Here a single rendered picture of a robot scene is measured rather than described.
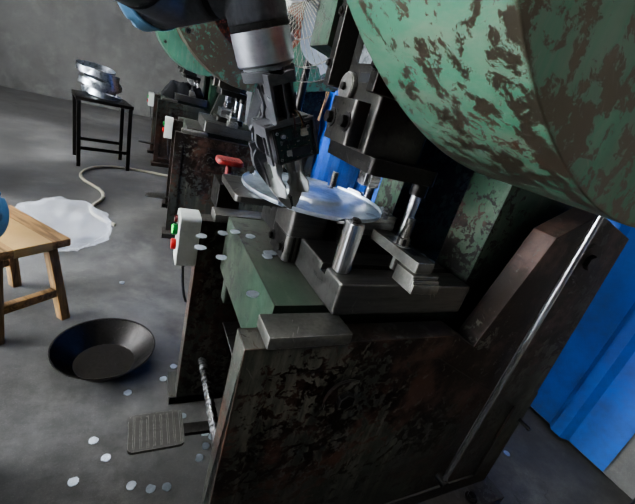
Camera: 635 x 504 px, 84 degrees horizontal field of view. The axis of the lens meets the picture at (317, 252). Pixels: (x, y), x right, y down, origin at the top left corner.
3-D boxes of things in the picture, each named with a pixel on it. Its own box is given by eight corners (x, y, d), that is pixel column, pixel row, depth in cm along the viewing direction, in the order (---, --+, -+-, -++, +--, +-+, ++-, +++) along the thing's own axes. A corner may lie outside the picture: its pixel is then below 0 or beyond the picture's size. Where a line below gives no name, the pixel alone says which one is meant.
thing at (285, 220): (223, 264, 64) (236, 192, 59) (211, 232, 75) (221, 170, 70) (342, 269, 75) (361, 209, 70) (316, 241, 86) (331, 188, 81)
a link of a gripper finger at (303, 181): (303, 218, 56) (292, 161, 51) (289, 205, 60) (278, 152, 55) (320, 212, 57) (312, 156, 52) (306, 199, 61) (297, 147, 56)
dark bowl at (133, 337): (37, 403, 99) (36, 384, 97) (58, 335, 124) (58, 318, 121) (154, 390, 113) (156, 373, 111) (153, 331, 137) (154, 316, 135)
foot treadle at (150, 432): (125, 469, 79) (127, 453, 77) (127, 431, 87) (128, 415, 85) (348, 425, 106) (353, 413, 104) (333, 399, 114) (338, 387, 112)
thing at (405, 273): (410, 294, 59) (433, 238, 55) (361, 250, 73) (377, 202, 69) (436, 294, 62) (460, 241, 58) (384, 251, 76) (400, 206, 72)
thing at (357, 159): (365, 188, 65) (375, 158, 63) (322, 162, 81) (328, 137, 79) (430, 199, 72) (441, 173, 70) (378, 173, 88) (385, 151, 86)
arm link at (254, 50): (224, 35, 46) (281, 25, 49) (233, 73, 49) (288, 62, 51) (238, 33, 40) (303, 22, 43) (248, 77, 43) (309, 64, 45)
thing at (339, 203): (211, 181, 62) (211, 177, 62) (278, 169, 89) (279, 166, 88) (365, 237, 56) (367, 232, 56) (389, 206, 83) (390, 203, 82)
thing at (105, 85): (75, 166, 288) (75, 59, 259) (71, 152, 320) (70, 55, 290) (130, 171, 313) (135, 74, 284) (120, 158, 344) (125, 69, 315)
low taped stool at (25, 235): (-64, 304, 123) (-80, 213, 110) (16, 281, 144) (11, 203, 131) (-6, 350, 112) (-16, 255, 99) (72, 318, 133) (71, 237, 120)
